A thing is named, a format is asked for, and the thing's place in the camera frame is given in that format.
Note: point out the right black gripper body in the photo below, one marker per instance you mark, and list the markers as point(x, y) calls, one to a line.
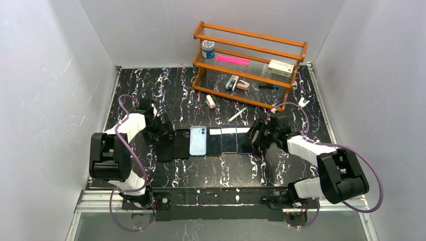
point(260, 132)

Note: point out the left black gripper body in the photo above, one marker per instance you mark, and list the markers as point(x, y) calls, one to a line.
point(165, 128)

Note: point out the black phone case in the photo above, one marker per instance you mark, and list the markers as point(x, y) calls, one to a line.
point(164, 148)
point(181, 144)

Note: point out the light blue phone case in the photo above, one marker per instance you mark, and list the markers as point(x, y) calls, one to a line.
point(197, 141)

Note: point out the phone with black screen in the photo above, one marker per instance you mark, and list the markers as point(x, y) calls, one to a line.
point(214, 141)

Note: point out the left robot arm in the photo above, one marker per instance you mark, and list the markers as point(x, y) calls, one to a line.
point(112, 159)

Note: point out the green white pen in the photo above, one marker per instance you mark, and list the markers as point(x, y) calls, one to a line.
point(237, 114)

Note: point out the white staple remover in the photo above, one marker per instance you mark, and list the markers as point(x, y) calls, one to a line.
point(303, 102)

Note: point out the black blue marker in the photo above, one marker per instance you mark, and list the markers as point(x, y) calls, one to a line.
point(267, 86)

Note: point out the small pink stapler on table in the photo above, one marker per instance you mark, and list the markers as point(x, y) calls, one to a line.
point(210, 102)

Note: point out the pink white stapler on shelf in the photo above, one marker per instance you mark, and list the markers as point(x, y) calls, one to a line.
point(243, 85)

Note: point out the teal white stapler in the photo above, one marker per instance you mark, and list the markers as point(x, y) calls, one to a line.
point(231, 83)

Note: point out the white red cardboard box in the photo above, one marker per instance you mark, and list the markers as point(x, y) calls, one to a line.
point(280, 68)

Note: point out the orange wooden two-tier shelf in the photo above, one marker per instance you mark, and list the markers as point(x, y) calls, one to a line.
point(259, 49)

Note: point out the pink flat ruler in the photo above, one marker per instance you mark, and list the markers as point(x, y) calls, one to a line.
point(233, 60)

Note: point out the blue white round jar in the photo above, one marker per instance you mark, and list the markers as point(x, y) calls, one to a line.
point(208, 49)

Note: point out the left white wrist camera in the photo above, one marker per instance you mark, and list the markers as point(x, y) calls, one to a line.
point(155, 110)

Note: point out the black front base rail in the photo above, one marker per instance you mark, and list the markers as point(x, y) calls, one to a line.
point(221, 203)

